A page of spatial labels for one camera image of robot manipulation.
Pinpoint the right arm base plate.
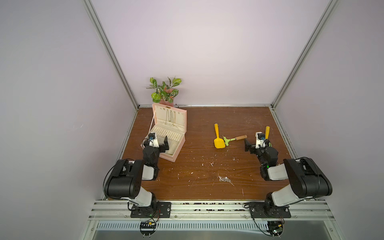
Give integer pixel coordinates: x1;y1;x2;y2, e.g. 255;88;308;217
247;202;292;219

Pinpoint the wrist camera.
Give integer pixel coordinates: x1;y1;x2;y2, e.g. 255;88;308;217
256;132;266;149
148;133;159;148

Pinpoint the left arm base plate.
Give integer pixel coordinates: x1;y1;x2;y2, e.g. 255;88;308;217
130;201;172;218

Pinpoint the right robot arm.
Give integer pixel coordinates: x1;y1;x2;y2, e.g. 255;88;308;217
245;140;333;211

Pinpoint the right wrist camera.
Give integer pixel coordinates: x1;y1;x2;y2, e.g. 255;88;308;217
256;132;266;149

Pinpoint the yellow toy shovel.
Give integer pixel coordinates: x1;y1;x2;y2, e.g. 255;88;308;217
214;124;226;149

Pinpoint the pink jewelry box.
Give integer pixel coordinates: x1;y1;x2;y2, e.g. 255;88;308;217
145;103;187;162

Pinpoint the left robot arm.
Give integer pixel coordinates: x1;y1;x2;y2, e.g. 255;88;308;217
103;133;170;213

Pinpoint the green rake wooden handle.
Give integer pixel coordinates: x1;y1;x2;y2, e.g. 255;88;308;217
223;135;248;146

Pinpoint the aluminium front rail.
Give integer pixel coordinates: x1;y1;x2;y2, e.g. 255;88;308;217
88;200;335;221

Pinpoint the potted plant pink vase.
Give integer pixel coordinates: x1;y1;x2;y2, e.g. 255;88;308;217
147;77;182;107

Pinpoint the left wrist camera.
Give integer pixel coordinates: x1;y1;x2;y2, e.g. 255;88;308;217
148;133;159;148

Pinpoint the silver pearl jewelry chain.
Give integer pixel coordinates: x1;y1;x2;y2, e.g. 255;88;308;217
218;175;235;187

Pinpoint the green shovel yellow handle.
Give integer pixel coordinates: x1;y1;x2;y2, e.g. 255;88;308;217
265;126;270;140

